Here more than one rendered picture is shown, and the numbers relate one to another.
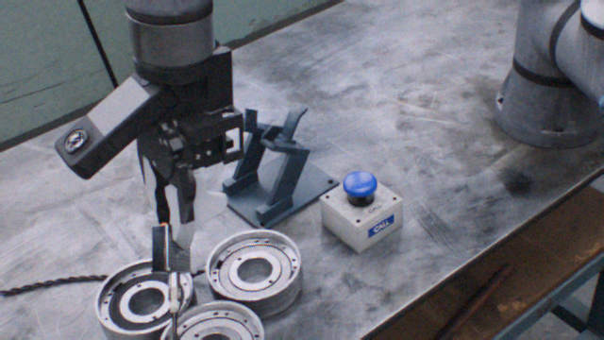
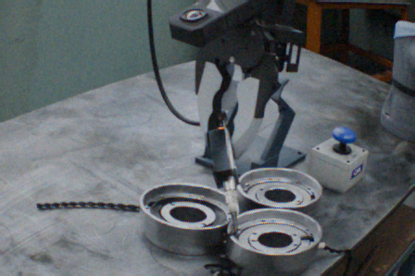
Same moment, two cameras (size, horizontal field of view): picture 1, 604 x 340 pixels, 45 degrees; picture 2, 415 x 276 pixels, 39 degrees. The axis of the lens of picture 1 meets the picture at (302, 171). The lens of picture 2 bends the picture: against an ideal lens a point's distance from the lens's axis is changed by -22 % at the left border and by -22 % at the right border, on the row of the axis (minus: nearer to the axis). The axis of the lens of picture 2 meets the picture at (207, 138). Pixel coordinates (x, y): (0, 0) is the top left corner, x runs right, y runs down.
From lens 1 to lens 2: 0.46 m
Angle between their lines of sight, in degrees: 24
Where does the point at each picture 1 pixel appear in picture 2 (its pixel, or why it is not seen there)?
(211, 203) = (270, 110)
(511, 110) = (396, 117)
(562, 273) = (403, 247)
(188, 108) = (269, 16)
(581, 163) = not seen: outside the picture
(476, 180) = (390, 156)
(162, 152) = (253, 43)
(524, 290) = (386, 258)
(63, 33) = not seen: outside the picture
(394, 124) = (324, 124)
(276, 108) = not seen: hidden behind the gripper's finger
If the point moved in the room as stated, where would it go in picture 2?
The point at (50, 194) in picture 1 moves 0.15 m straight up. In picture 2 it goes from (41, 150) to (45, 53)
